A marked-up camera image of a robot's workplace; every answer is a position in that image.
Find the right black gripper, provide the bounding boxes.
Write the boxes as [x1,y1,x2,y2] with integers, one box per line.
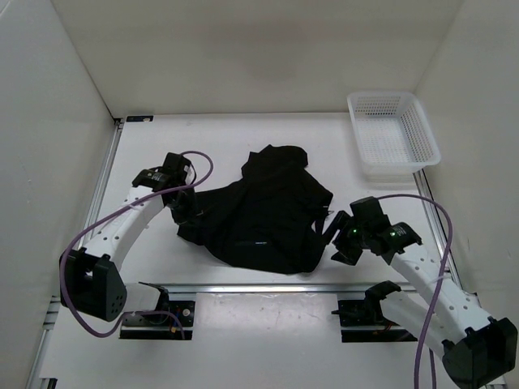
[314,210,370,266]

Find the black shorts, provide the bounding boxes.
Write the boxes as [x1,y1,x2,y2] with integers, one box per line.
[178,145,333,275]

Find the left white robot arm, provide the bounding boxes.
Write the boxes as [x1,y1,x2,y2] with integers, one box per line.
[60,152,202,324]

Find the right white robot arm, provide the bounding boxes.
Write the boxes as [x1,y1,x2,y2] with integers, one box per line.
[324,197,518,388]

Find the white plastic basket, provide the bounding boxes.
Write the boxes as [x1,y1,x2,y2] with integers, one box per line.
[347,91,441,177]

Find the aluminium frame rail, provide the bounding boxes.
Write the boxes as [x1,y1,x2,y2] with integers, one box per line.
[160,284,373,294]

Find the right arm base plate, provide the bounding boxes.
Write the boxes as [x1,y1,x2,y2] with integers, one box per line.
[331,300,417,344]

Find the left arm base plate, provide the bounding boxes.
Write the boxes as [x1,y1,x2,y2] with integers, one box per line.
[119,300,195,341]

